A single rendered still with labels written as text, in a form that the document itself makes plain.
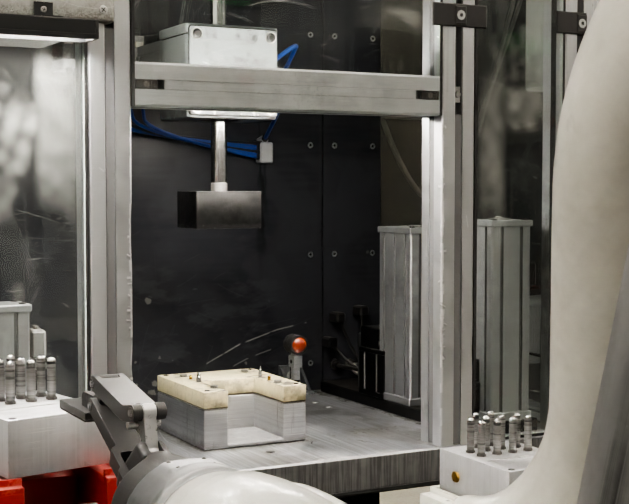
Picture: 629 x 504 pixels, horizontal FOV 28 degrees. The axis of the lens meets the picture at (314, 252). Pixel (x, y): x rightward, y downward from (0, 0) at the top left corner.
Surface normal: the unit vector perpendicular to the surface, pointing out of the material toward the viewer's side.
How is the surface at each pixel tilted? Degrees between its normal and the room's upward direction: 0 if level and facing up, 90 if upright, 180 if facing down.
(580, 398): 116
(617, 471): 83
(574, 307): 112
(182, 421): 90
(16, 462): 90
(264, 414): 90
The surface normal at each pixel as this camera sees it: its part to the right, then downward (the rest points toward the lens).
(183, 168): 0.47, 0.04
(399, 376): -0.88, 0.03
